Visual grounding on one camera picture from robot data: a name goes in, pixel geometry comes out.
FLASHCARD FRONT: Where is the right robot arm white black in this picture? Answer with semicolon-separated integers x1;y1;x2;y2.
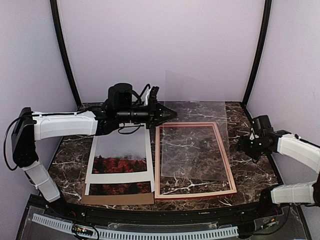
236;115;320;217

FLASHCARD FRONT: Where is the black front rail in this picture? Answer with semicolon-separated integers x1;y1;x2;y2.
42;199;278;227

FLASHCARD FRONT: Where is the white slotted cable duct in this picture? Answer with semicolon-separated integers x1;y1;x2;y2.
31;213;239;240

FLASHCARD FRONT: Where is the right black corner post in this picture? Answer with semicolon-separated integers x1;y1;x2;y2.
242;0;272;106

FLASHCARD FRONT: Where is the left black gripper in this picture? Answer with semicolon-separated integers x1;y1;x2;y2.
117;98;178;129

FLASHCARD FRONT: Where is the black corner post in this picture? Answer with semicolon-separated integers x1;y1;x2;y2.
242;0;272;106
49;0;82;108

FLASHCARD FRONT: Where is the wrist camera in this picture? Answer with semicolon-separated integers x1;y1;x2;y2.
249;128;259;141
144;86;160;106

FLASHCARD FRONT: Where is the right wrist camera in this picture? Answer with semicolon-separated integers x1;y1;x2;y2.
249;128;259;141

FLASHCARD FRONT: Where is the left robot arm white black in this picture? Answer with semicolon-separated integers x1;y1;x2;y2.
6;83;178;218

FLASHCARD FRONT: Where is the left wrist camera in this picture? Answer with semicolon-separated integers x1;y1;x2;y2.
144;86;160;106

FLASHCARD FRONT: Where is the autumn forest photo print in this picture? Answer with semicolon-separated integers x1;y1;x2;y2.
84;128;155;196

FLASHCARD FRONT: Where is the left black corner post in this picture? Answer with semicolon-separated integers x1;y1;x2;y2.
49;0;82;108

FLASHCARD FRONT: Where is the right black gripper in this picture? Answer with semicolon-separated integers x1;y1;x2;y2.
235;135;269;160

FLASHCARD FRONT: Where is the clear acrylic sheet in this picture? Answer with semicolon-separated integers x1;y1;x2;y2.
160;70;229;182

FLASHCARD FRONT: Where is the red wooden picture frame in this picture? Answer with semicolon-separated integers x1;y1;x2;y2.
154;121;237;200

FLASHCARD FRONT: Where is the brown cardboard backing board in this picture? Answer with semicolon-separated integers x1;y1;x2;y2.
80;189;155;206

